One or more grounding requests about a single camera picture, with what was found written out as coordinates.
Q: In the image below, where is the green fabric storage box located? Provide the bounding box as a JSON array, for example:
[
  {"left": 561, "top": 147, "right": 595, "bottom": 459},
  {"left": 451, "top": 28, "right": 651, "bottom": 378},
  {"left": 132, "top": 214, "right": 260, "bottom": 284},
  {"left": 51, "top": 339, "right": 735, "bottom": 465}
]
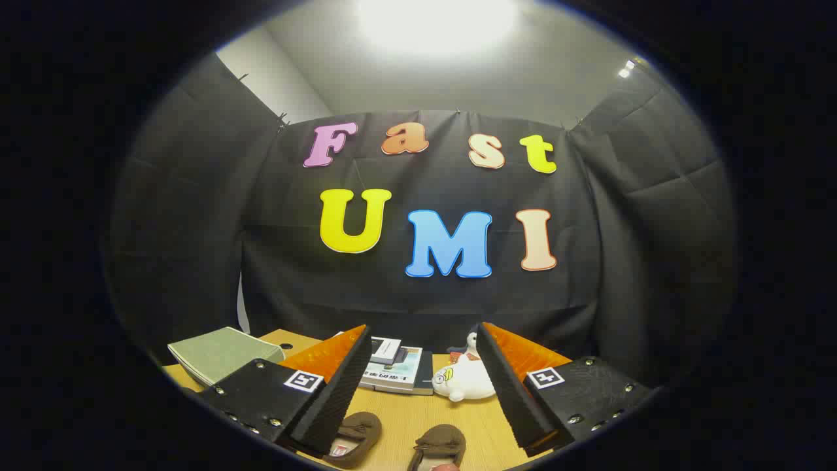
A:
[{"left": 167, "top": 326, "right": 286, "bottom": 388}]

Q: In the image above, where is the white plush toy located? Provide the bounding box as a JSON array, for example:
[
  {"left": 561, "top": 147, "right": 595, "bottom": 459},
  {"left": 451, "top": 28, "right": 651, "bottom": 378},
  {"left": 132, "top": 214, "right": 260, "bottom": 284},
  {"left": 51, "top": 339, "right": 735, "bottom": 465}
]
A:
[{"left": 432, "top": 353, "right": 497, "bottom": 403}]

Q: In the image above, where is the book with blue picture cover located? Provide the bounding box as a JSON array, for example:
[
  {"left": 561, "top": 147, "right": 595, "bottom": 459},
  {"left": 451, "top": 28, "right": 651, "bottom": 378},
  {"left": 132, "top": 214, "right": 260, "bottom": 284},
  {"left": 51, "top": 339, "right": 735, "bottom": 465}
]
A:
[{"left": 369, "top": 336, "right": 403, "bottom": 366}]

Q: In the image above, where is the black backdrop cloth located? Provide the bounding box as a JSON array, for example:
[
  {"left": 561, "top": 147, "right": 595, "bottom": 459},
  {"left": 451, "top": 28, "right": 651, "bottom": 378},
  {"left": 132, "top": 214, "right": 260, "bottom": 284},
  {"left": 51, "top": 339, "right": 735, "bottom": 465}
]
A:
[{"left": 105, "top": 52, "right": 740, "bottom": 388}]

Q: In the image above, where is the book with pale teal cover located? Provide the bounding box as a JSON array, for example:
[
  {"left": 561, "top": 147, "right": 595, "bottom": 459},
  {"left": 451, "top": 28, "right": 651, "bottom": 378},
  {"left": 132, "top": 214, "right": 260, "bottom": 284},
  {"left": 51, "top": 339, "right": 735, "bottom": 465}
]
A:
[{"left": 358, "top": 345, "right": 424, "bottom": 394}]

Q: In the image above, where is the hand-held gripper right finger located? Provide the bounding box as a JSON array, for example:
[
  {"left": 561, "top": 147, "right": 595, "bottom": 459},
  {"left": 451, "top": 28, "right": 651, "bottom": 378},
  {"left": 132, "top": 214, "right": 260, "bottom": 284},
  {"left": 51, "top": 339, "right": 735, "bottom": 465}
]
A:
[{"left": 475, "top": 321, "right": 656, "bottom": 458}]

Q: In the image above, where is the brown fuzzy shoe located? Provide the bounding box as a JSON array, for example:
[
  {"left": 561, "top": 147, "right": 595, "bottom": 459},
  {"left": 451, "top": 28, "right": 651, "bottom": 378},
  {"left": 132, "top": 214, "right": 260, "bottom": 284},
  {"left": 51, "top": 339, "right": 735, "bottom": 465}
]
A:
[
  {"left": 323, "top": 411, "right": 383, "bottom": 470},
  {"left": 407, "top": 424, "right": 468, "bottom": 471}
]

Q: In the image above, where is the black book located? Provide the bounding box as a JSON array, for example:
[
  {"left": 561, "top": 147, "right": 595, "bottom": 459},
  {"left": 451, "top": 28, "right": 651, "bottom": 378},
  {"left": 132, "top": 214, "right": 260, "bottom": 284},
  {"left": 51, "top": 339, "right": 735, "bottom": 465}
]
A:
[{"left": 413, "top": 350, "right": 436, "bottom": 397}]

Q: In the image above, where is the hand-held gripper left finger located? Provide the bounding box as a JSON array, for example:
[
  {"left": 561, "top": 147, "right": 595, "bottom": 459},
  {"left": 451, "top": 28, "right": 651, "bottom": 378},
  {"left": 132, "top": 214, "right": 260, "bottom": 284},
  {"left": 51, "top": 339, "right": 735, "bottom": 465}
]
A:
[{"left": 197, "top": 324, "right": 373, "bottom": 458}]

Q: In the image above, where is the navy penguin plush toy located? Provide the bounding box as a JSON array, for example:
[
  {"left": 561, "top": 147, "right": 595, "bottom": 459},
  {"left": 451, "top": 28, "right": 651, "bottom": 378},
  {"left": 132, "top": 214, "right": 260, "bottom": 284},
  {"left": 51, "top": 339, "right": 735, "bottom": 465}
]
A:
[{"left": 447, "top": 325, "right": 485, "bottom": 364}]

